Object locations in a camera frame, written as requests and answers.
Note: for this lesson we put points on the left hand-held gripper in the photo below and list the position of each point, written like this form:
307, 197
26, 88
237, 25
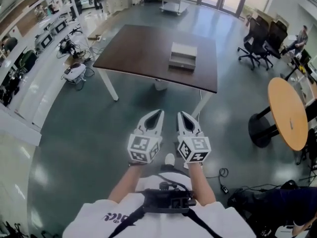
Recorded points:
143, 147

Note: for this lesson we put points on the white table leg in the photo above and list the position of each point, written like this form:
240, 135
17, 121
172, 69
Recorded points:
109, 83
201, 105

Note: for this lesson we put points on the white shelving unit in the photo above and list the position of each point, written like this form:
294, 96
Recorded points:
29, 58

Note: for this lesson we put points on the person's right forearm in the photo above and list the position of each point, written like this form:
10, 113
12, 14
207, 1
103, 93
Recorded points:
200, 185

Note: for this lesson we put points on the person's white shoe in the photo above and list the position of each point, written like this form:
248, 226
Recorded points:
170, 159

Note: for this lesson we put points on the person's white shirt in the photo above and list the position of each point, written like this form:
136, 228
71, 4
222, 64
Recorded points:
99, 219

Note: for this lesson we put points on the white device on floor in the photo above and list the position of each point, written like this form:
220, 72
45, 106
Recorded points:
73, 72

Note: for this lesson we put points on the white box tray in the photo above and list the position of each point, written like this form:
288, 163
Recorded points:
182, 64

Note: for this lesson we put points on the person's left forearm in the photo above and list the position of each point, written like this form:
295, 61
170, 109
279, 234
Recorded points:
126, 182

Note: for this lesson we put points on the round wooden table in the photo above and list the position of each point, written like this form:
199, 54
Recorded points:
287, 113

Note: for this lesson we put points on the grey platform cart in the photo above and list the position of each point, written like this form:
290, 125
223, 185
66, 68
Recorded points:
174, 7

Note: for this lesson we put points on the black chest-mounted device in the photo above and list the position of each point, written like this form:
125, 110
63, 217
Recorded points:
163, 199

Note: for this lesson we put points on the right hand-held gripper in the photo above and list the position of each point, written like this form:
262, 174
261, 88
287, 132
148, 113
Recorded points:
194, 147

